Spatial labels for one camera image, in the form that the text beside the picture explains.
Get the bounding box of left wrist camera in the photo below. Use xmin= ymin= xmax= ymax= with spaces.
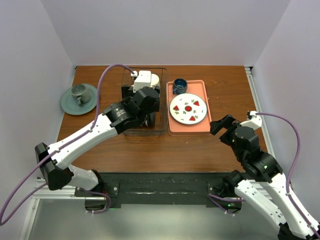
xmin=130 ymin=70 xmax=152 ymax=93

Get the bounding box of dark green plate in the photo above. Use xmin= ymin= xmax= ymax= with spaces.
xmin=60 ymin=83 xmax=98 ymax=116

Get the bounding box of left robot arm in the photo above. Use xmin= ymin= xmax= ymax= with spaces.
xmin=35 ymin=87 xmax=160 ymax=196

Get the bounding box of cream mug black handle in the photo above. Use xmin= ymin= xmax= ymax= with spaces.
xmin=150 ymin=73 xmax=160 ymax=88

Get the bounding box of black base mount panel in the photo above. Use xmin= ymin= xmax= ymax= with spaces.
xmin=32 ymin=171 xmax=273 ymax=210

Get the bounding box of blue ceramic mug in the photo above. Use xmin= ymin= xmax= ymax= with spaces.
xmin=172 ymin=78 xmax=188 ymax=95

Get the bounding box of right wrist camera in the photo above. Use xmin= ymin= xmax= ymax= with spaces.
xmin=240 ymin=111 xmax=263 ymax=130

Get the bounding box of watermelon pattern plate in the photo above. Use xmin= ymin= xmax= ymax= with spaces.
xmin=168 ymin=93 xmax=208 ymax=126

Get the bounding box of black wire dish rack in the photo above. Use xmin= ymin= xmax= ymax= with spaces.
xmin=120 ymin=66 xmax=168 ymax=136

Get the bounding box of dark blue glazed plate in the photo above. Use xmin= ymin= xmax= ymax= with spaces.
xmin=144 ymin=112 xmax=156 ymax=127

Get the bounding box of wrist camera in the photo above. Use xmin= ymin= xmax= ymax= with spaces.
xmin=240 ymin=111 xmax=263 ymax=130
xmin=130 ymin=70 xmax=152 ymax=93

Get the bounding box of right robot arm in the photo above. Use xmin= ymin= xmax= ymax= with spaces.
xmin=210 ymin=111 xmax=320 ymax=240

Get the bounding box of grey ceramic cup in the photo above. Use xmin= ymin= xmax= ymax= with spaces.
xmin=71 ymin=84 xmax=91 ymax=106

